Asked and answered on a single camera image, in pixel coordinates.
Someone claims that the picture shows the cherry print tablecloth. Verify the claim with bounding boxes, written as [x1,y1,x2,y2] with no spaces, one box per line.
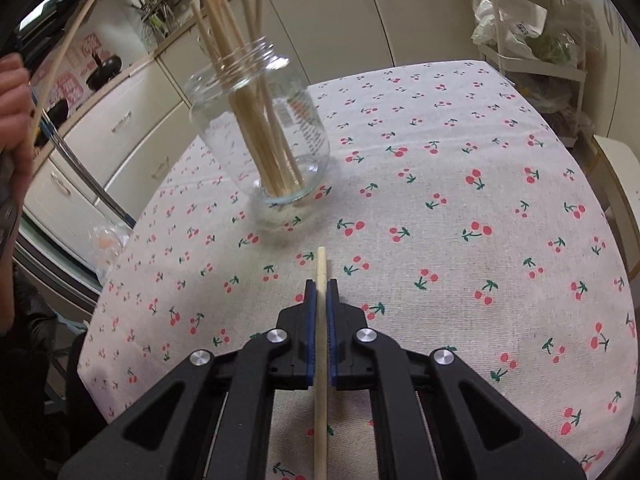
[77,60,636,480]

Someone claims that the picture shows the white plastic bag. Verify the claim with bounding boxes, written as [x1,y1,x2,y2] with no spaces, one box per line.
[470,0,546,56]

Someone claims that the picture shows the black wok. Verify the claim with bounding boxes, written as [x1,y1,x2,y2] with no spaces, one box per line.
[86,52,123,88]

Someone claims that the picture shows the bundle of wooden chopsticks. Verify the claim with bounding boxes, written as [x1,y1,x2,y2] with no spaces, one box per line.
[190,0,301,198]

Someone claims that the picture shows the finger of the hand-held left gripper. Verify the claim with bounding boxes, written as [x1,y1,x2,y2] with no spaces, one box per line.
[17,0,113,53]

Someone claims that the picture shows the white stool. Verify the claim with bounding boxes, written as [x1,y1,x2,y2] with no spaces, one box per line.
[592,134,640,261]

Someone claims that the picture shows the kitchen utensil rack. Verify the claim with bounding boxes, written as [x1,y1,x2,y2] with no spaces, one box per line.
[132,0,201,53]

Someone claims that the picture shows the cream door cabinets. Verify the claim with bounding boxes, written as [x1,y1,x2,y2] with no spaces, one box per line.
[155,0,481,86]

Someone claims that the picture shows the clear glass jar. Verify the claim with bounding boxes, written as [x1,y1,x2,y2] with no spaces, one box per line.
[182,37,331,206]

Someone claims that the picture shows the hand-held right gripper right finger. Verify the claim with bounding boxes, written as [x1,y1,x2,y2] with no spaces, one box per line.
[326,280,587,480]

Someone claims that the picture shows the bag of green vegetables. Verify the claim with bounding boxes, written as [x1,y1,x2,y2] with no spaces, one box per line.
[532,32,583,66]

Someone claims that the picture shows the black frying pan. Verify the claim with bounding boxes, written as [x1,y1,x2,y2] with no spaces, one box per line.
[47,100,71,126]

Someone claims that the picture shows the cream tall cabinet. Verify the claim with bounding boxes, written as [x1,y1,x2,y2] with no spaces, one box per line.
[582,0,640,141]

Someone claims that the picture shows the pink wall stickers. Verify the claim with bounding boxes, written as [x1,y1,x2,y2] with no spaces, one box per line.
[55,32,101,106]

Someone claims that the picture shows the white storage cart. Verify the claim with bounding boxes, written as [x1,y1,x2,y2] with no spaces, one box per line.
[470,0,588,131]

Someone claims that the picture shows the person's left hand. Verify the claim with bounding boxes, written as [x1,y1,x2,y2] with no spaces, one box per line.
[0,54,40,162]

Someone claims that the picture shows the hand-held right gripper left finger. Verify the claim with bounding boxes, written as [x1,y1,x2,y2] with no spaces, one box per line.
[57,280,317,480]

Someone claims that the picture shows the clear bag with orange contents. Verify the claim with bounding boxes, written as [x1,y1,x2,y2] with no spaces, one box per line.
[90,222,133,281]

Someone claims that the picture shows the cream drawer cabinet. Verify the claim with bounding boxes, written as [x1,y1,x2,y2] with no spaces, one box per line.
[22,57,198,256]

